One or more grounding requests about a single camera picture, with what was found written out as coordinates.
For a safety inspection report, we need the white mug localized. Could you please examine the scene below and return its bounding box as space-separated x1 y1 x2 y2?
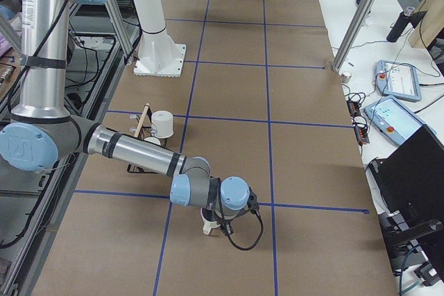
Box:
200 208 220 236

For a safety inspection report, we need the black water bottle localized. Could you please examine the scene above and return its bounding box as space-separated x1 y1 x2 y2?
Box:
386 6 415 42

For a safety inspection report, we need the upper teach pendant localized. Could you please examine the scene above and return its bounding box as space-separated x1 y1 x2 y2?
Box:
375 60 422 102

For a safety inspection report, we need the teach pendant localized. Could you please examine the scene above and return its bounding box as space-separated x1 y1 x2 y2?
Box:
375 60 422 102
364 95 426 146

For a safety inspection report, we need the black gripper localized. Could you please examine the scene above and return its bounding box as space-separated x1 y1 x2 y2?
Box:
211 211 234 236

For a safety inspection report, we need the brown paper table cover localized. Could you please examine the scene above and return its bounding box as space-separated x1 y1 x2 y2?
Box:
33 0 396 295

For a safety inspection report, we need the black wire cup rack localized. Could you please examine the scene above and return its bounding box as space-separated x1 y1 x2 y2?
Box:
126 103 167 174

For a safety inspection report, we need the white camera mast base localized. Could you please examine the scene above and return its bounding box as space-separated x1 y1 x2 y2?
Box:
133 0 187 78

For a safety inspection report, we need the lower teach pendant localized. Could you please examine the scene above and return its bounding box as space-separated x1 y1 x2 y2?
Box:
364 95 426 146

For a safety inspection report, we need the small metal cup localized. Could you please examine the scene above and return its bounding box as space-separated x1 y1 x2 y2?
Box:
340 71 352 84

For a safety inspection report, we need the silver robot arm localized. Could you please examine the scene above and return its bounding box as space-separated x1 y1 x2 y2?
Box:
1 0 257 235

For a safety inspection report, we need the aluminium frame post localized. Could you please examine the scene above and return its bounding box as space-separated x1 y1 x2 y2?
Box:
332 0 375 72

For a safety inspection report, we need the black monitor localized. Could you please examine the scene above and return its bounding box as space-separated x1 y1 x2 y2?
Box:
369 125 443 279

